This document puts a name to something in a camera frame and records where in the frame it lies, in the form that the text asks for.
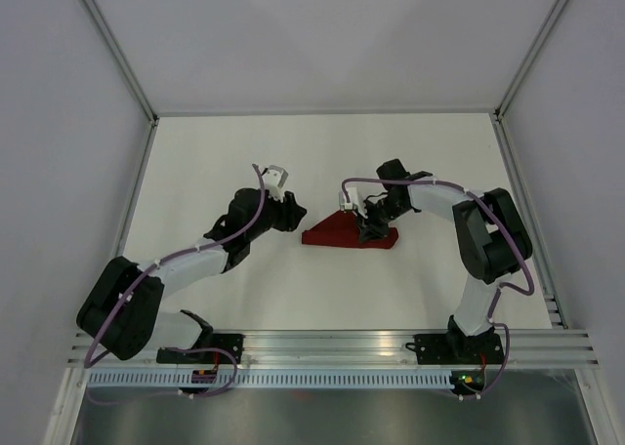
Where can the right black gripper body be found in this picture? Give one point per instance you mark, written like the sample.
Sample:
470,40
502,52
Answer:
379,216

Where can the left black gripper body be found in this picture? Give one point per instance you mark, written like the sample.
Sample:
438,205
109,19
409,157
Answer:
274,215

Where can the dark red cloth napkin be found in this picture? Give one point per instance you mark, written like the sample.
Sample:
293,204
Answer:
340,230

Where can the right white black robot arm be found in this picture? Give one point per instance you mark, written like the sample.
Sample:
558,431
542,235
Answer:
493,245

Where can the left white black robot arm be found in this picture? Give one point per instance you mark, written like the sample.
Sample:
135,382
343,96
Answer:
121,311

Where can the aluminium mounting rail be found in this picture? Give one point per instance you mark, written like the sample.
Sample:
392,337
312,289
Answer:
530,349

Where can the right aluminium frame post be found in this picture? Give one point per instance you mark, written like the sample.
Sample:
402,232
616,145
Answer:
531,56

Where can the aluminium frame post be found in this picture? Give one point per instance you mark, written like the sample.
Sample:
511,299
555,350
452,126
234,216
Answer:
531,56
98,19

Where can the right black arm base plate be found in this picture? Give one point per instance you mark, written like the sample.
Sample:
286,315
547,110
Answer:
440,350

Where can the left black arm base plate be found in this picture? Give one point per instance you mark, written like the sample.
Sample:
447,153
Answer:
216,349

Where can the rear aluminium frame bar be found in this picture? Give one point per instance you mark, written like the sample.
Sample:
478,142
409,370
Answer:
293,111

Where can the white slotted cable duct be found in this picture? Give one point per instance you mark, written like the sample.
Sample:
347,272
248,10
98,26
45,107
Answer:
284,378

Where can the left aluminium frame post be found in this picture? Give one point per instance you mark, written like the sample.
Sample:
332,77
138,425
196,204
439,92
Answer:
98,19

